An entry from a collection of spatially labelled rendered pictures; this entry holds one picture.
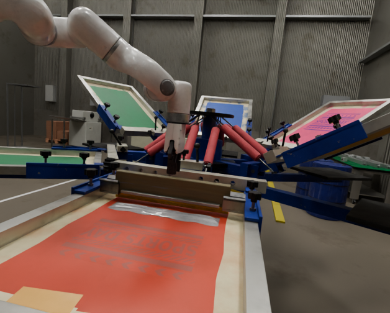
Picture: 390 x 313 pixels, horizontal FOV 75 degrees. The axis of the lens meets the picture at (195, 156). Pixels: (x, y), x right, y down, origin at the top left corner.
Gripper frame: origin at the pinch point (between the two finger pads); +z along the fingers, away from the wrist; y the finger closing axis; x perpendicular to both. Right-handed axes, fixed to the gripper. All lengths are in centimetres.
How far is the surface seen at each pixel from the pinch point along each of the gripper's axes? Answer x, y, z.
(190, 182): 6.8, 1.7, 4.0
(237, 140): 20, -63, -8
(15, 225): -25.7, 36.9, 10.4
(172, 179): 0.3, 1.7, 4.0
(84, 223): -17.4, 23.9, 13.9
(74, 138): -504, -648, 76
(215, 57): -99, -830, -240
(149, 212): -4.2, 9.3, 13.5
